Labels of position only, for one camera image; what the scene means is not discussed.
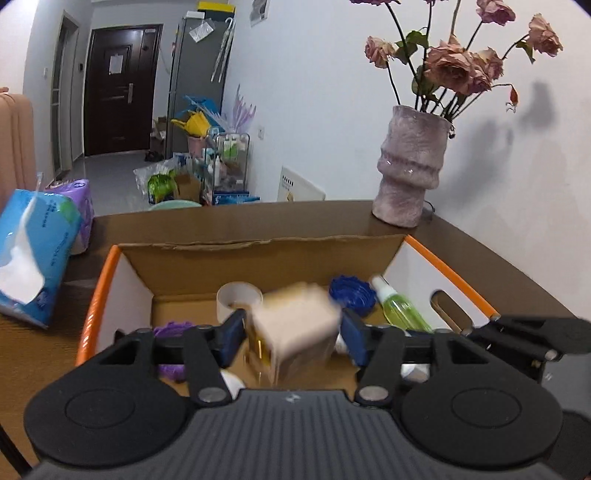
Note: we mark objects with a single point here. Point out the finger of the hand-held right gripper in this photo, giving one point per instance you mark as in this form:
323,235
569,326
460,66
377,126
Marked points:
521,339

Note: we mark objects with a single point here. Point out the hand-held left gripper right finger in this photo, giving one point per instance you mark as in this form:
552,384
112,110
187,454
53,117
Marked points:
353,339

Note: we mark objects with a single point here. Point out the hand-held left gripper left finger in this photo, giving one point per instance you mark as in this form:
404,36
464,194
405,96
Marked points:
233,339

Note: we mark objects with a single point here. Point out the beige square box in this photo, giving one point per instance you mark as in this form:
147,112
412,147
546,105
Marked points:
295,323

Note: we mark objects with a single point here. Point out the orange-rimmed cardboard box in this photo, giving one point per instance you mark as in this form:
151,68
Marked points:
258,263

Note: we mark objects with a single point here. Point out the red and white lint brush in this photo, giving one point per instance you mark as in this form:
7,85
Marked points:
233,383

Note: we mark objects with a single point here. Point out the white tape roll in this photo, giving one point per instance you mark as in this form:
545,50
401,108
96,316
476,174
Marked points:
226,295

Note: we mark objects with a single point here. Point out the blue ridged lid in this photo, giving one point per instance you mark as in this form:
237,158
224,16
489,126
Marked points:
351,293

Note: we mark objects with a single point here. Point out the green spray bottle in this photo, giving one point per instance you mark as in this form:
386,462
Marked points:
401,311

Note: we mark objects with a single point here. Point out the purple ridged lid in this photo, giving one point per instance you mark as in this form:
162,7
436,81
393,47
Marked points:
171,330

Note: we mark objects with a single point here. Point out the blue packets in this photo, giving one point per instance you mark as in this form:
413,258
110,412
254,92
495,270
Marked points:
235,199

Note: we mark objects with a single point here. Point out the teal plastic basin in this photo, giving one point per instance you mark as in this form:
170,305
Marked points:
175,205

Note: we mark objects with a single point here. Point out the small brown cardboard carton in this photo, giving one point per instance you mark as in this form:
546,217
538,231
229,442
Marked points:
189,187

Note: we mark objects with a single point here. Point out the white flat panel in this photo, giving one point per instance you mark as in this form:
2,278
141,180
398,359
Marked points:
298,189

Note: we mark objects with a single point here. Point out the green plastic bag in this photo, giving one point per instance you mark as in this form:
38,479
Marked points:
161,187

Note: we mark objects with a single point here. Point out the mauve textured vase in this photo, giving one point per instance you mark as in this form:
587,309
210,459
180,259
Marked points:
411,161

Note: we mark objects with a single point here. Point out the pink bucket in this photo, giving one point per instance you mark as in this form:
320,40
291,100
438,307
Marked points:
196,145

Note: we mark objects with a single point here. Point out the dark shoes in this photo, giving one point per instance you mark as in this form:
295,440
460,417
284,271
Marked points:
153,156

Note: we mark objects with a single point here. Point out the purple tissue pack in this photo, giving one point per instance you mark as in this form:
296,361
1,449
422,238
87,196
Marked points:
81,203

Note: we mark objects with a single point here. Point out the blue tissue pack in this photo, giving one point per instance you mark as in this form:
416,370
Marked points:
51,230

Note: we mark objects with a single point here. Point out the open carton by door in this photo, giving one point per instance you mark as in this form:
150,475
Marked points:
159,136

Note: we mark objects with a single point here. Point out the yellow watering can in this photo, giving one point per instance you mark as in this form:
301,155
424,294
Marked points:
196,123

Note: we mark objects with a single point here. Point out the purple fairy wings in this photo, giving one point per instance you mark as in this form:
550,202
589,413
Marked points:
242,113

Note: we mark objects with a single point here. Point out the blue plastic hanger rack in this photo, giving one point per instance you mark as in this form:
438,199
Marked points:
203,107

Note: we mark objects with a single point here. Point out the dark brown entrance door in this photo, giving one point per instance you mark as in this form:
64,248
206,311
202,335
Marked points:
106,115

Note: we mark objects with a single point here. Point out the grey refrigerator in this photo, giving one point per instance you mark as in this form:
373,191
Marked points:
194,69

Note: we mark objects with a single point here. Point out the dried pink rose bouquet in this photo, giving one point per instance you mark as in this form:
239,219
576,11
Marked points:
450,69

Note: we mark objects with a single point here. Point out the clear folded umbrella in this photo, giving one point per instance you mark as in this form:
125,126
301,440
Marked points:
224,50

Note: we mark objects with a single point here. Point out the pink ribbed suitcase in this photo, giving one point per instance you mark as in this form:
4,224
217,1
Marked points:
18,138

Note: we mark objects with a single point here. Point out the yellow box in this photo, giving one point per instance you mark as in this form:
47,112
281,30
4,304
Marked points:
216,6

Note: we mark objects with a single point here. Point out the white wall socket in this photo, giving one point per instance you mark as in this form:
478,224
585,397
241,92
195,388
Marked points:
261,133

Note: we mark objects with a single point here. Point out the wall paper print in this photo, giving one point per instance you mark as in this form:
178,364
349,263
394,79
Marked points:
259,11

